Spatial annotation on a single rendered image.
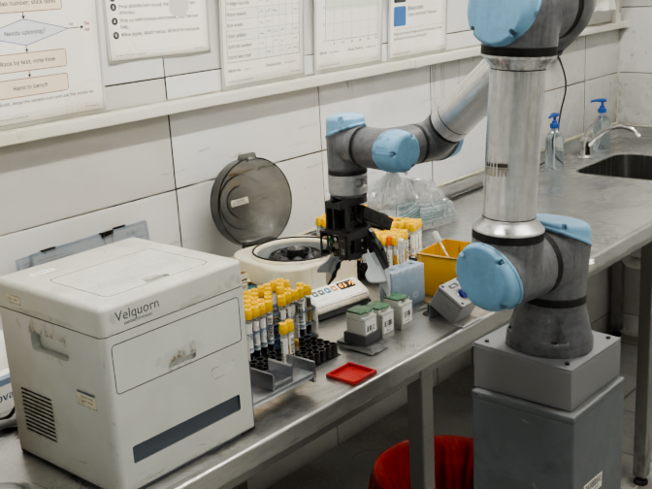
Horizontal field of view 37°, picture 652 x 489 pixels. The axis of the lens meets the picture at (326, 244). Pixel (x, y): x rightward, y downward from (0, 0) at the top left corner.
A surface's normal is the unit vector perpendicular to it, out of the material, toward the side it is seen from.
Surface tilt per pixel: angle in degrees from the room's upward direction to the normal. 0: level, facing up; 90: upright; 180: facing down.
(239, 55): 93
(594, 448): 90
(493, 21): 80
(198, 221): 90
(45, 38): 93
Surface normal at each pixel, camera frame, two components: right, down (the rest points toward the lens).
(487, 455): -0.65, 0.25
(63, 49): 0.77, 0.21
